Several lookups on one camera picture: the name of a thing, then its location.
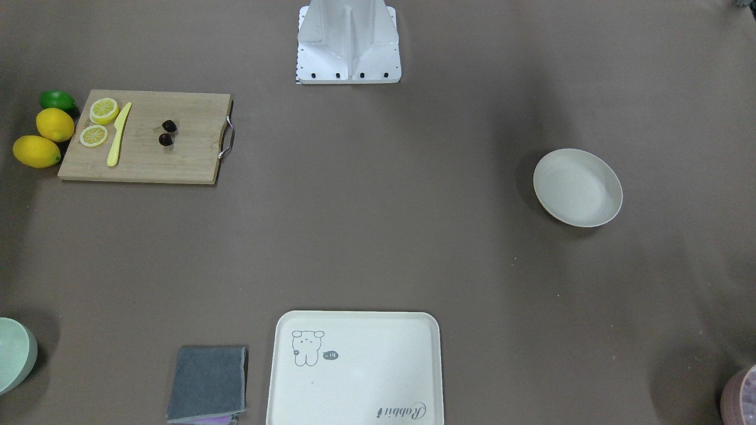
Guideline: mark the lemon slice near handle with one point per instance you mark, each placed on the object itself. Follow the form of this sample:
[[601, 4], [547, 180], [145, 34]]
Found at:
[[93, 136]]

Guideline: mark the dark red cherry pair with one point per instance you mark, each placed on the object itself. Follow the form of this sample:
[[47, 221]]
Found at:
[[169, 129]]

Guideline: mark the mint green bowl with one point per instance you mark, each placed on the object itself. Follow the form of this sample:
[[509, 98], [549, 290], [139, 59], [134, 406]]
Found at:
[[19, 351]]

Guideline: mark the green lime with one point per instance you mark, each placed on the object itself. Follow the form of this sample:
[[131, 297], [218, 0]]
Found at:
[[57, 99]]

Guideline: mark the wooden cutting board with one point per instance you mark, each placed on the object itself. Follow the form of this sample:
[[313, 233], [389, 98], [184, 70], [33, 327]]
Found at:
[[193, 159]]

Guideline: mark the lemon slice near lime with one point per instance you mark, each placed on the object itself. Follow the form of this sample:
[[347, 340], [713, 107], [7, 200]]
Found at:
[[103, 111]]

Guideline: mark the cream round plate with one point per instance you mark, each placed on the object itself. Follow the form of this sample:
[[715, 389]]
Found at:
[[577, 188]]

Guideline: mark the yellow lemon near lime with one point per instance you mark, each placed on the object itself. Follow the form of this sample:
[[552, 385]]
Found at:
[[55, 124]]

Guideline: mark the cream rabbit tray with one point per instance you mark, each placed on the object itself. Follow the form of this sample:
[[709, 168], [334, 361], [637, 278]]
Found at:
[[356, 367]]

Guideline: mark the pink bowl with ice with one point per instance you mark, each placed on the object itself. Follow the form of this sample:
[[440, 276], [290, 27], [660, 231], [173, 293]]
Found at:
[[737, 404]]

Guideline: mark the yellow lemon outer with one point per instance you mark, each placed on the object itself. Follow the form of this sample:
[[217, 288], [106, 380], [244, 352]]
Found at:
[[36, 151]]

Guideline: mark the grey folded cloth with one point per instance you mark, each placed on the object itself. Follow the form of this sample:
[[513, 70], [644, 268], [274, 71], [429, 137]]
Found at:
[[209, 385]]

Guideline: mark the yellow plastic knife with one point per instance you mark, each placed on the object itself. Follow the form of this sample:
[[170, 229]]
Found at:
[[119, 124]]

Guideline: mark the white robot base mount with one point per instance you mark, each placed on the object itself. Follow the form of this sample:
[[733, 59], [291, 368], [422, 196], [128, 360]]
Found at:
[[347, 42]]

